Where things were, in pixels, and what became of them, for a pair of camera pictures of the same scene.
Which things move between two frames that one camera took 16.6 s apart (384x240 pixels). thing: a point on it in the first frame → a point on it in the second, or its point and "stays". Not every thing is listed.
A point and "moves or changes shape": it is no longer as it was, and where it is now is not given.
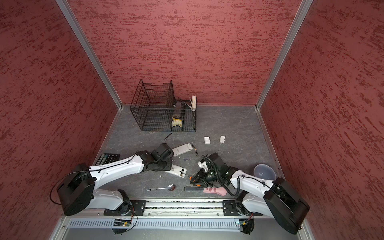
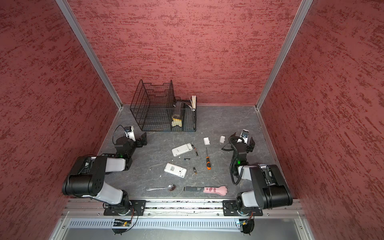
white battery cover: [207, 140] stays
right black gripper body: [207, 178] → [250, 147]
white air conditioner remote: [179, 171] stays
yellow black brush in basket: [176, 120] stays
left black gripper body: [164, 165] → [131, 151]
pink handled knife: [220, 190] stays
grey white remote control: [182, 149] stays
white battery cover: [222, 139] stays
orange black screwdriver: [190, 178] moves or changes shape
